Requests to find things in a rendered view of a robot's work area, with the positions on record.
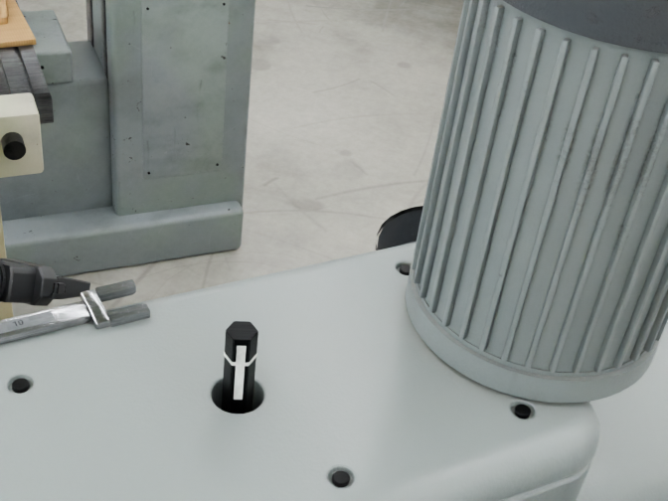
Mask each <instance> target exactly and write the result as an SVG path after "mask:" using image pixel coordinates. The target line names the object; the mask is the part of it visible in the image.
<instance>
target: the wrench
mask: <svg viewBox="0 0 668 501"><path fill-rule="evenodd" d="M135 292H136V285H135V283H134V281H133V279H129V280H125V281H122V282H117V283H113V284H109V285H104V286H100V287H96V288H95V290H94V289H92V290H88V291H84V292H81V300H82V301H78V302H74V303H70V304H66V305H62V306H57V307H53V308H49V309H45V310H40V311H36V312H32V313H28V314H24V315H19V316H15V317H11V318H7V319H3V320H0V345H1V344H5V343H9V342H13V341H17V340H21V339H25V338H29V337H33V336H37V335H41V334H45V333H49V332H53V331H57V330H61V329H65V328H69V327H73V326H77V325H81V324H85V323H89V322H90V320H91V321H92V323H93V325H94V327H95V329H102V328H106V327H109V326H110V325H111V327H114V326H118V325H122V324H126V323H130V322H134V321H138V320H142V319H146V318H150V310H149V308H148V306H147V304H143V303H140V304H136V305H132V306H128V307H124V308H119V309H115V310H111V311H107V313H106V311H105V309H104V307H103V305H102V302H104V301H108V300H112V299H116V298H121V297H125V296H129V295H133V294H134V293H135Z"/></svg>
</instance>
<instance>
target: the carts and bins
mask: <svg viewBox="0 0 668 501"><path fill-rule="evenodd" d="M422 207H423V206H419V207H412V208H409V209H406V210H402V211H400V212H398V213H396V214H394V215H392V216H390V217H389V218H388V219H387V220H386V221H384V222H383V223H382V225H381V227H380V229H379V231H378V232H377V236H378V235H379V239H378V247H377V245H376V247H375V249H376V251H378V250H383V249H387V248H392V247H396V246H401V245H406V244H415V243H416V242H417V237H418V228H419V223H420V218H421V212H422ZM380 230H382V231H381V233H380V234H379V232H380Z"/></svg>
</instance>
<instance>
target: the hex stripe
mask: <svg viewBox="0 0 668 501"><path fill-rule="evenodd" d="M246 347H247V346H237V359H236V374H235V389H234V400H242V399H243V388H244V375H245V361H246Z"/></svg>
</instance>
